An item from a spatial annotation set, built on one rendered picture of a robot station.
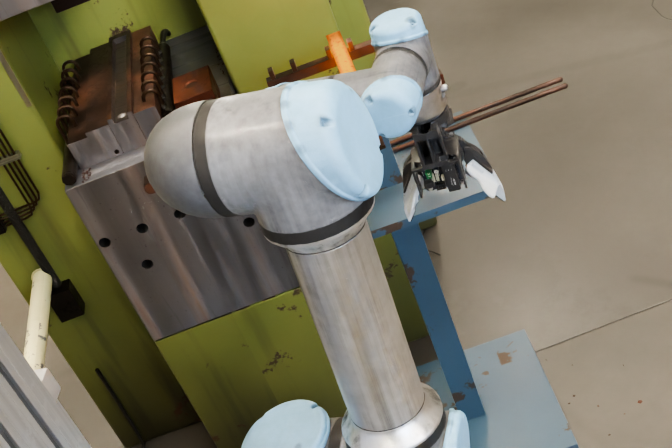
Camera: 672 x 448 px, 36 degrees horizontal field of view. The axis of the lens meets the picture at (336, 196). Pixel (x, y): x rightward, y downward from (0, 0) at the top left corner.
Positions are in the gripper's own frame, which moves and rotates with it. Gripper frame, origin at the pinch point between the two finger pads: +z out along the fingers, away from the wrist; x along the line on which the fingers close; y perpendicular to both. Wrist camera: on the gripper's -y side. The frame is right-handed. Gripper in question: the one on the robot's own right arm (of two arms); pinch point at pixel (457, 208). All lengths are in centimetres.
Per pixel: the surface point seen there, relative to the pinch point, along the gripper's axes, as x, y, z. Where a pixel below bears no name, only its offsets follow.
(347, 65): -17.8, -41.2, -7.3
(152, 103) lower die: -61, -49, -6
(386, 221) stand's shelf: -17.9, -27.1, 19.9
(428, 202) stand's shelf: -9.5, -30.2, 19.9
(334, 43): -21, -51, -7
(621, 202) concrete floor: 29, -110, 93
